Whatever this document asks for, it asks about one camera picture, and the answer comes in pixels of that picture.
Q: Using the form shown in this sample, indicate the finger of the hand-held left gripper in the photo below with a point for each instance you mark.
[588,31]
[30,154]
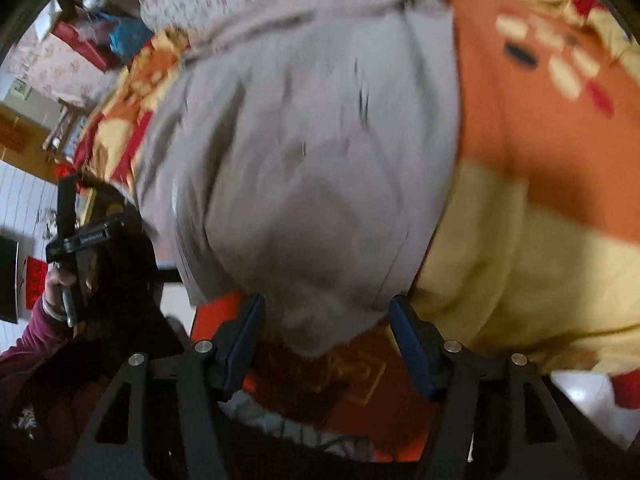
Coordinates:
[66,205]

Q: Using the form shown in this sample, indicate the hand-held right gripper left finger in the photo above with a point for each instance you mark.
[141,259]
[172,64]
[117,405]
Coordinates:
[246,336]

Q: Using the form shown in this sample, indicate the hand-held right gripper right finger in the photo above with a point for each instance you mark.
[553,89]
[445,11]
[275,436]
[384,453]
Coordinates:
[407,342]

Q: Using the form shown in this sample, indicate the grey jacket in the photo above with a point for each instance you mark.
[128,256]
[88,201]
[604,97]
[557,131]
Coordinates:
[310,170]

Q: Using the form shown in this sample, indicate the person's left forearm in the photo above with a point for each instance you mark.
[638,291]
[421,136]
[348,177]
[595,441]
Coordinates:
[30,355]

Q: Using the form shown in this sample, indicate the person's left hand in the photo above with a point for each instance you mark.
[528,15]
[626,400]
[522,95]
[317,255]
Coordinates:
[54,292]

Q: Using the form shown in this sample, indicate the wooden chair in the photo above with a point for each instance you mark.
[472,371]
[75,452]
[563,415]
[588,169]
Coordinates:
[62,127]

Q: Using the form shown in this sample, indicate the black screen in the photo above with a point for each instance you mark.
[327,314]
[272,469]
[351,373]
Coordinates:
[7,280]

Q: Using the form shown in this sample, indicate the floral curtain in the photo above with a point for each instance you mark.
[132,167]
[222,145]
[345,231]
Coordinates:
[60,72]

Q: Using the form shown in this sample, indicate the blue plastic bag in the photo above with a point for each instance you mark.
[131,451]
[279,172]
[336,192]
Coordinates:
[127,35]

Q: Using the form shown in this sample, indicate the orange yellow printed blanket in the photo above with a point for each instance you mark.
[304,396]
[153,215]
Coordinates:
[540,160]

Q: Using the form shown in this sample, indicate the red wall poster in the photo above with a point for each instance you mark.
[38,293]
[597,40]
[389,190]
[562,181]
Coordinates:
[35,280]

